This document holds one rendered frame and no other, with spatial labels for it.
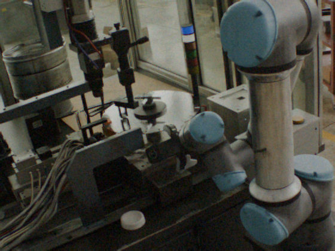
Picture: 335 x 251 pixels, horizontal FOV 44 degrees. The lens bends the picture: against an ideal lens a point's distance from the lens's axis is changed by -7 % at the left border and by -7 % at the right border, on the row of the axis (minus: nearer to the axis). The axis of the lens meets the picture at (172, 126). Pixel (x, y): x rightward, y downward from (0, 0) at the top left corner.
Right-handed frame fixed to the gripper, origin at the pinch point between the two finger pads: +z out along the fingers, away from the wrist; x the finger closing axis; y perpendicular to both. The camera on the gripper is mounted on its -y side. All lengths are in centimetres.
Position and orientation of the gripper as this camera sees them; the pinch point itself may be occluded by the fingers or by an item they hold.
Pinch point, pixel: (170, 149)
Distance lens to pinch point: 133.6
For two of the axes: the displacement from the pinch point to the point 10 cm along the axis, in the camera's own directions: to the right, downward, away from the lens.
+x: -3.1, -9.4, 1.2
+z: -2.1, 1.9, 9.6
